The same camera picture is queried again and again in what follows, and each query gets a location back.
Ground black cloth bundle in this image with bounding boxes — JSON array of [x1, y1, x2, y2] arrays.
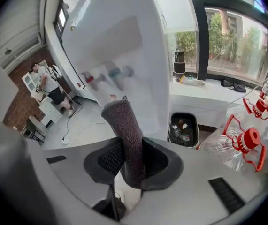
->
[[220, 78, 247, 93]]

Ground black power cable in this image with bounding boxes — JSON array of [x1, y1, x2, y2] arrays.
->
[[63, 101, 84, 141]]

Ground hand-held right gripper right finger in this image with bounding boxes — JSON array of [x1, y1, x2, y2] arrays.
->
[[119, 136, 268, 225]]

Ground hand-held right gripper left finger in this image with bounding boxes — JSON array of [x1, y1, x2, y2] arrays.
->
[[26, 136, 126, 220]]

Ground long white cable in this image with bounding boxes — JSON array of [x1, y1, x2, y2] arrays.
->
[[69, 121, 109, 145]]

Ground thin white cord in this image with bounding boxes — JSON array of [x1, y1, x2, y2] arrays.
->
[[227, 61, 268, 105]]

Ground black window frame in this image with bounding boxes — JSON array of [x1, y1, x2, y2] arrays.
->
[[53, 0, 268, 89]]

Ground clear plastic bag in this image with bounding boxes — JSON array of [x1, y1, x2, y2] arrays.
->
[[179, 75, 206, 87]]

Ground white hutch cabinet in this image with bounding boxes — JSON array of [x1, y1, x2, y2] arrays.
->
[[21, 60, 64, 128]]

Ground small bottle with red label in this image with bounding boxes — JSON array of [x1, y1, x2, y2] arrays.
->
[[259, 76, 268, 101]]

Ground white water dispenser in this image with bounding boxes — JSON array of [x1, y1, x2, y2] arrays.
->
[[60, 0, 172, 141]]

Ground black thermos bottle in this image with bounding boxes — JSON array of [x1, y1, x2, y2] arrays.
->
[[173, 51, 186, 82]]

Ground grey wiping cloth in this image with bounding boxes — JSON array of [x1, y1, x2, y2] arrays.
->
[[100, 96, 147, 189]]

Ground black trash bin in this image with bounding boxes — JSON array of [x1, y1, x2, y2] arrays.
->
[[168, 112, 200, 149]]

